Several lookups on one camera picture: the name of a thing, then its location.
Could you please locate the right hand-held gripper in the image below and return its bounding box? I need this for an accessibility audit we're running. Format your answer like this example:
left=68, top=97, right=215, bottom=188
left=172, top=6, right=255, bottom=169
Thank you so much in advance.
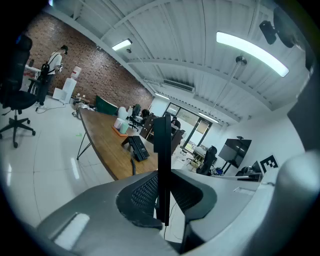
left=259, top=154, right=279, bottom=174

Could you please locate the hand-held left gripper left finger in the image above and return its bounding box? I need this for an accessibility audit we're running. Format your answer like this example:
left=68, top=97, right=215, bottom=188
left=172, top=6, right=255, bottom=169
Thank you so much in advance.
left=36, top=170, right=181, bottom=256

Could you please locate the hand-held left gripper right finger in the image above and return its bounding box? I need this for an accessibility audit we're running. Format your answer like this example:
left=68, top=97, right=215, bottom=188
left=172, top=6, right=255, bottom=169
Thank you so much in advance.
left=171, top=149, right=320, bottom=256

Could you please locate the black screen on stand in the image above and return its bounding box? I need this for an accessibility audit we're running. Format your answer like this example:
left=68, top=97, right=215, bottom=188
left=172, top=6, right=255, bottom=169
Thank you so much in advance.
left=218, top=136, right=253, bottom=173

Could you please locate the orange tray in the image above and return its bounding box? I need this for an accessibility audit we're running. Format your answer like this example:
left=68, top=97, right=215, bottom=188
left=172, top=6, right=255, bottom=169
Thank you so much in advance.
left=111, top=124, right=129, bottom=137

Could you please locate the dark wooden shelf cabinet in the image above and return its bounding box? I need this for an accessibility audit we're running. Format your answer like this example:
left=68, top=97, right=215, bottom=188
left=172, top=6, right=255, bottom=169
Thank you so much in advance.
left=139, top=112, right=157, bottom=141

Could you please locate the ceiling air conditioner unit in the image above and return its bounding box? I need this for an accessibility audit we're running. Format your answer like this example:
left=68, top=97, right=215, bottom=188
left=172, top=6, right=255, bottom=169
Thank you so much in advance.
left=162, top=79, right=196, bottom=94

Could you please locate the white water dispenser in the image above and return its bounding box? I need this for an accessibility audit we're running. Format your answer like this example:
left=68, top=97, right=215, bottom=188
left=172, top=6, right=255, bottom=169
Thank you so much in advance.
left=52, top=65, right=82, bottom=105

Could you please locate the black cable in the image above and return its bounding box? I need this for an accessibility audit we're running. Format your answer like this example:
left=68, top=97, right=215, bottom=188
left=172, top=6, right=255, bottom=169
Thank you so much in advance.
left=130, top=154, right=138, bottom=176

